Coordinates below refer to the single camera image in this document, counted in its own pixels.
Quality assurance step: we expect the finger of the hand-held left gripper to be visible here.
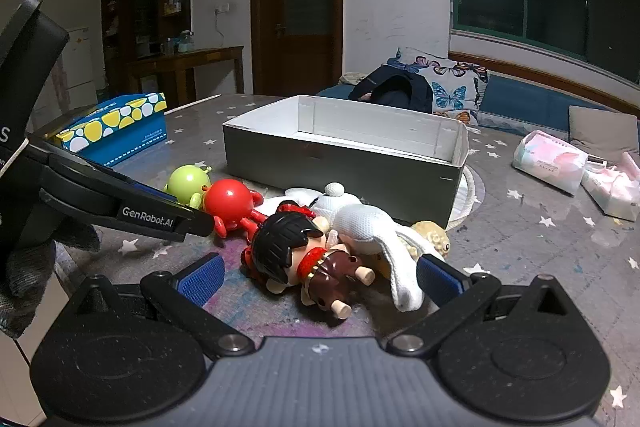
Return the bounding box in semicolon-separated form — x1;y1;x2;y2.
39;158;216;242
27;133;182;208

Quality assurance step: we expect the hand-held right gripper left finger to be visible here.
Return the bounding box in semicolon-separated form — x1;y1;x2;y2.
65;253;257;361

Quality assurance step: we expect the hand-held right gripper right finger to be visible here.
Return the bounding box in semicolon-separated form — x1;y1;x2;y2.
385;253;576;358

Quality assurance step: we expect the red round toy figure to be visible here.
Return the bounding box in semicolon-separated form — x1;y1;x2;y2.
200;178;268;240

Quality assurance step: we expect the black-haired doll figurine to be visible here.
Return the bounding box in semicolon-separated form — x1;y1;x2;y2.
241;202;377;320

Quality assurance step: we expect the white plush toy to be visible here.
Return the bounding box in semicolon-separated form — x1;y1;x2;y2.
262;182;446;313

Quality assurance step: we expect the grey cardboard box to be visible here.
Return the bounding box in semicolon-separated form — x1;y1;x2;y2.
222;95;470;228

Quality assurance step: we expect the person's left hand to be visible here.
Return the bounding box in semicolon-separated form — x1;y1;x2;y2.
0;223;101;340

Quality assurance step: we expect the green round toy figure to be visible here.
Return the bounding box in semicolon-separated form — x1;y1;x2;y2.
164;163;213;209

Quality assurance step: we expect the beige plush toy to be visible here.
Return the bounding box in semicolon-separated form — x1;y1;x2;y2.
410;220;452;258

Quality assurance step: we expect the white refrigerator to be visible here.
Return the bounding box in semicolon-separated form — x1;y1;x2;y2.
62;26;98;108

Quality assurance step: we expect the white round pad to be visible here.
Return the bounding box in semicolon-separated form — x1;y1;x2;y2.
447;167;481;233

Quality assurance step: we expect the blue dotted tissue box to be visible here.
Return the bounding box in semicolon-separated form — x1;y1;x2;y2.
54;92;168;168

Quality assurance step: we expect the brown wooden desk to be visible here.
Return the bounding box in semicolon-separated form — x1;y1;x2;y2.
125;46;246;108

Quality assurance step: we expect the pink white tissue pack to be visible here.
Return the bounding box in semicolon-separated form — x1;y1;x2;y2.
512;130;591;196
581;152;640;222

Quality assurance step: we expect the butterfly print pillow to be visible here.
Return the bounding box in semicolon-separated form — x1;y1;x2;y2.
387;47;490;125

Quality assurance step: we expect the blue sofa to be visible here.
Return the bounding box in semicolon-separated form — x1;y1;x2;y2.
315;72;640;148

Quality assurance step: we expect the dark navy backpack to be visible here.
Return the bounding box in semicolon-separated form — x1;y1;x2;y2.
348;63;433;112

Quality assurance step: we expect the grey pillow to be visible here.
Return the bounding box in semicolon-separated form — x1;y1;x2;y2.
567;105;640;152

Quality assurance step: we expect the brown wooden door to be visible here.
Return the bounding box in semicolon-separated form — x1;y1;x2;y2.
250;0;346;96

